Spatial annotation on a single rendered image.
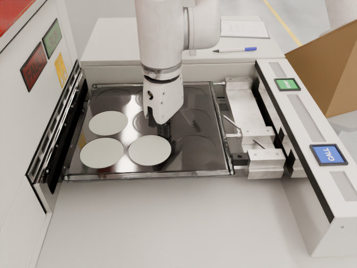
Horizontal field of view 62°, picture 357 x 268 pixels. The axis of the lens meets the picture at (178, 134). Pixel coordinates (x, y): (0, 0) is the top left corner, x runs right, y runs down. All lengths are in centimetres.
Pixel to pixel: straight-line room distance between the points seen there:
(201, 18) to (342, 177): 39
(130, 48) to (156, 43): 44
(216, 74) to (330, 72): 32
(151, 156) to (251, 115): 32
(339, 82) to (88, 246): 76
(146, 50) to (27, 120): 26
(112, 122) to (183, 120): 18
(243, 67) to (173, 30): 45
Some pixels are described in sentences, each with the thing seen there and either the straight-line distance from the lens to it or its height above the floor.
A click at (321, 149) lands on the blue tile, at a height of 96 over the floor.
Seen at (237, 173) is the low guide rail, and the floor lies 83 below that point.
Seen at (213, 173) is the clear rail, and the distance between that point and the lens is 65.
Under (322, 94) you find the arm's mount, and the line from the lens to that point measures 100.
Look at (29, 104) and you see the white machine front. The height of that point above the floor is 106.
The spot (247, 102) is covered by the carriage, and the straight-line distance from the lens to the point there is 90.
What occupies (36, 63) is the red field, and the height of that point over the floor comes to 110.
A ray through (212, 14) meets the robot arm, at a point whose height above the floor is 120.
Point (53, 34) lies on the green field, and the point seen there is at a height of 110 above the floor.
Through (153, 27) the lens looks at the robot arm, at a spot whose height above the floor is 119.
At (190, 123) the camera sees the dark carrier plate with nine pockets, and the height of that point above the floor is 90.
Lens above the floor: 139
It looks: 41 degrees down
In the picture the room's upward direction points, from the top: straight up
